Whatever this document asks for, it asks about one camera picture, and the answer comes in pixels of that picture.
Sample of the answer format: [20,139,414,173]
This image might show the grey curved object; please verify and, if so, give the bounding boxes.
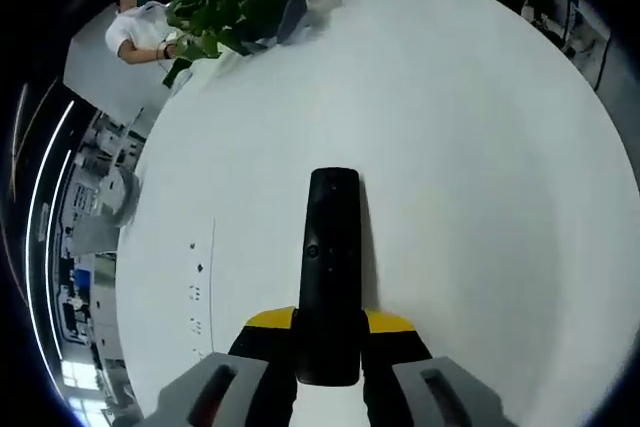
[276,0,310,47]

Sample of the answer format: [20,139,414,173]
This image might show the black remote control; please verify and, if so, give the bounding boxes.
[293,166,363,388]

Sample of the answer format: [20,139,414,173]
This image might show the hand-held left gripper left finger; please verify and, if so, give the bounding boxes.
[142,305,301,427]

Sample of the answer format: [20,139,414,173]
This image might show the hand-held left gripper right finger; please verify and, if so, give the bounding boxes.
[359,307,507,427]

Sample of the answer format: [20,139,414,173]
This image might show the grey office chair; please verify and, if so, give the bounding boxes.
[73,165,145,254]

